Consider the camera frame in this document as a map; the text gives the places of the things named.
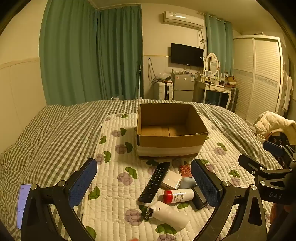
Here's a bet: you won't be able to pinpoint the light blue case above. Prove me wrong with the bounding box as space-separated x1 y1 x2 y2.
179 176 198 189

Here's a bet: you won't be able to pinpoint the smartphone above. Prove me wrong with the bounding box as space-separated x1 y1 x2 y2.
17 184 33 230

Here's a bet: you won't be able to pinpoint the floral quilted mat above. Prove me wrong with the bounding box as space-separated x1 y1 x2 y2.
82 113 278 241

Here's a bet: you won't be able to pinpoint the white dressing table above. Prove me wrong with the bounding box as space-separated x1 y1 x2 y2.
194 80 237 110

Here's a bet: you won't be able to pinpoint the white louvred wardrobe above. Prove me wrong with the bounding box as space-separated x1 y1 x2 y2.
232 35 284 124

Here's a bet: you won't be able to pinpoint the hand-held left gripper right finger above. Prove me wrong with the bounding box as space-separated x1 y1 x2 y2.
190 159 272 241

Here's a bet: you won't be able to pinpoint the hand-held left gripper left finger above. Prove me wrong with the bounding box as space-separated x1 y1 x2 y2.
20 158 99 241

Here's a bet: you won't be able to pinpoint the brown cardboard box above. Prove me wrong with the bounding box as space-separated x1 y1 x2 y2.
136 103 209 160

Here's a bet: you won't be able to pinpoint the white spray bottle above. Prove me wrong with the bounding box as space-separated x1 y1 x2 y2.
146 201 189 231

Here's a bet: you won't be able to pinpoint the white suitcase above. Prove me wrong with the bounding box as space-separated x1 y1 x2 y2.
158 81 174 100

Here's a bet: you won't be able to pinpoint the hanging white towels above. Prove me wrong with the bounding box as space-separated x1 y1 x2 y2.
282 71 295 112

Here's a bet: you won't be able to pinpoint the small grey fridge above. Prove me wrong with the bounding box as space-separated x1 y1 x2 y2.
173 74 197 102

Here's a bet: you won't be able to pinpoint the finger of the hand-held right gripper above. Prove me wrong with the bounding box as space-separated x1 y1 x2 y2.
238 154 270 178
263 141 296 163

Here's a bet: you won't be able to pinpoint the white pole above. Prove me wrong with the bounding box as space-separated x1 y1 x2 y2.
138 58 143 99

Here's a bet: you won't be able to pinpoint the green curtain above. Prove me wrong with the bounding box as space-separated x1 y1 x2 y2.
205 14 234 77
40 0 102 106
96 5 144 102

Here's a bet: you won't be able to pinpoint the dark suitcase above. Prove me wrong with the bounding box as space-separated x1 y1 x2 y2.
231 87 239 112

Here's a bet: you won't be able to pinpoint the white air conditioner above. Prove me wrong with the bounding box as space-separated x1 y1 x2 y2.
161 10 205 30

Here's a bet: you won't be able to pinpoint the oval white mirror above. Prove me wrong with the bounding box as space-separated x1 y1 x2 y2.
204 53 220 77

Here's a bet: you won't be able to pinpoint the red patterned box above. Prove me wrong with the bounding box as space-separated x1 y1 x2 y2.
178 164 193 178

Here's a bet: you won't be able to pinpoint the black rectangular block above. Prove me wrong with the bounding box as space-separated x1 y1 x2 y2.
192 185 208 210

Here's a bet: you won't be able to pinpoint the black wall television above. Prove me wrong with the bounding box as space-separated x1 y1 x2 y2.
171 43 204 66

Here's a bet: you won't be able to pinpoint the red-capped white bottle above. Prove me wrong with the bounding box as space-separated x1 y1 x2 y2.
163 188 195 204

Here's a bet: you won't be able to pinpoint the white puffer jacket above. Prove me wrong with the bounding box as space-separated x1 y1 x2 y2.
253 111 296 138

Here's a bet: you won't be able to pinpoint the white square box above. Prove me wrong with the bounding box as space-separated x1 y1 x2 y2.
160 171 183 191

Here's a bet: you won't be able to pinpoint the black remote control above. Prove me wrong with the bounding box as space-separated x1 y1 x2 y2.
137 162 171 204

